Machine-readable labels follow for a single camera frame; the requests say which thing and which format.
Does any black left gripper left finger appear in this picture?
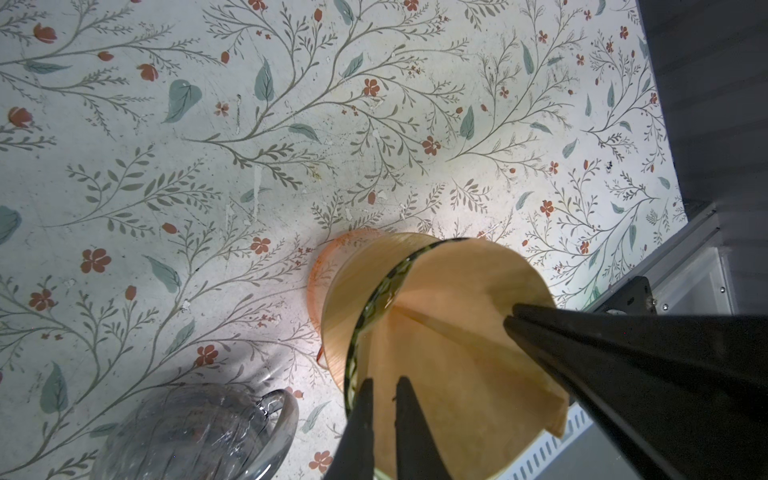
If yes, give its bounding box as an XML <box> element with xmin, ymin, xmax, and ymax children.
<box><xmin>324</xmin><ymin>378</ymin><xmax>375</xmax><ymax>480</ymax></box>

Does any clear grey glass pitcher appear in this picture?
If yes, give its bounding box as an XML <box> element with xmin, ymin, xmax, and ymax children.
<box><xmin>90</xmin><ymin>384</ymin><xmax>299</xmax><ymax>479</ymax></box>

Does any orange glass pitcher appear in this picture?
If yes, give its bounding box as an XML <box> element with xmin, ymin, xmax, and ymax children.
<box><xmin>306</xmin><ymin>228</ymin><xmax>384</xmax><ymax>384</ymax></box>

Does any green glass dripper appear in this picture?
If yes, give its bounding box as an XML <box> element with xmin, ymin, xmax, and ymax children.
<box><xmin>344</xmin><ymin>236</ymin><xmax>469</xmax><ymax>480</ymax></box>

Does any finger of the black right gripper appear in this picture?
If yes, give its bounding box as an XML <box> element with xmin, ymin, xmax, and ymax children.
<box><xmin>502</xmin><ymin>314</ymin><xmax>768</xmax><ymax>480</ymax></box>
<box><xmin>511</xmin><ymin>304</ymin><xmax>767</xmax><ymax>372</ymax></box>

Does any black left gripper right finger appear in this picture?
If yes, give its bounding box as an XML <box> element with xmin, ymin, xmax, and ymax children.
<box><xmin>395</xmin><ymin>376</ymin><xmax>451</xmax><ymax>480</ymax></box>

